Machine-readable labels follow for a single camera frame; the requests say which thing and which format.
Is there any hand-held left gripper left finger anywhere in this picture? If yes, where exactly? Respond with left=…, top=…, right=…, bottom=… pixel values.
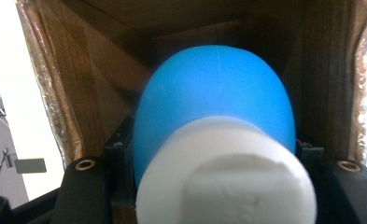
left=102, top=114, right=138, bottom=204

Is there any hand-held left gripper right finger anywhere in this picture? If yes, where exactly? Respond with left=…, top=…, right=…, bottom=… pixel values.
left=294, top=135, right=325, bottom=171

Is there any brown taped cardboard box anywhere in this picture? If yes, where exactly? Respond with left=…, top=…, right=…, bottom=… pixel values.
left=15, top=0, right=367, bottom=224

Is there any blue bottle with white cap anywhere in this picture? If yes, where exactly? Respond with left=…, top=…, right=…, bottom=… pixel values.
left=132, top=45, right=318, bottom=224

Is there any grey rectangular tag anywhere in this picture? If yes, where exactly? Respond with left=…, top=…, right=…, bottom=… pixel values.
left=14, top=158, right=48, bottom=175

